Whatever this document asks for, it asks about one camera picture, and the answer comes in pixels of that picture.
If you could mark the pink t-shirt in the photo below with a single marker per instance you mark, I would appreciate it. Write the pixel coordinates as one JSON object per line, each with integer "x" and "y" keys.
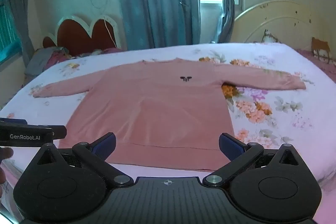
{"x": 155, "y": 113}

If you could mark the patterned pillow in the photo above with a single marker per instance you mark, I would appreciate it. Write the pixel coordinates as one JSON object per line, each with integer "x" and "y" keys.
{"x": 270, "y": 36}

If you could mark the cream curved headboard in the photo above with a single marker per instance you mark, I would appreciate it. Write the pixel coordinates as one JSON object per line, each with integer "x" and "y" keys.
{"x": 283, "y": 22}

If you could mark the pile of crumpled clothes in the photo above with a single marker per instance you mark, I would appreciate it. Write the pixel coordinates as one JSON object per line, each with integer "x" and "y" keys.
{"x": 50, "y": 58}

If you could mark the purple pillow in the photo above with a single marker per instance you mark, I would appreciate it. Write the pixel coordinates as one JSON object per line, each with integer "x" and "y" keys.
{"x": 113, "y": 50}

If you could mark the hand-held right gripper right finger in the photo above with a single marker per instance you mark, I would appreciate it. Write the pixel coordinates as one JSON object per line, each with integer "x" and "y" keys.
{"x": 231, "y": 147}

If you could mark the floral white bedsheet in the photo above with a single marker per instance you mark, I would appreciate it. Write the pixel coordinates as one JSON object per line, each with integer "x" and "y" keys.
{"x": 265, "y": 108}

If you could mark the dark curtain clip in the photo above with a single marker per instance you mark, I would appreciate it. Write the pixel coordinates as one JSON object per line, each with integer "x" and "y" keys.
{"x": 184, "y": 3}

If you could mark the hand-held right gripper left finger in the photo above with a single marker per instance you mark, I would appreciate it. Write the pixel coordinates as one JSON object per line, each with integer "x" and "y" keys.
{"x": 105, "y": 147}

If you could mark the grey curtain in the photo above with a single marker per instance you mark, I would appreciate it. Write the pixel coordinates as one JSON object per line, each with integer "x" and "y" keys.
{"x": 19, "y": 3}

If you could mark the red headboard with white trim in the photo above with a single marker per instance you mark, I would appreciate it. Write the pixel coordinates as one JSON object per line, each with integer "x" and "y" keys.
{"x": 84, "y": 36}

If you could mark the person's left hand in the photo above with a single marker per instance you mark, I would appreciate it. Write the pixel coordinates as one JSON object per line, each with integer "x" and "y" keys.
{"x": 4, "y": 153}

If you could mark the purple bedsheet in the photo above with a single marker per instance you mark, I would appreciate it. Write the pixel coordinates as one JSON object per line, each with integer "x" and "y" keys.
{"x": 320, "y": 61}

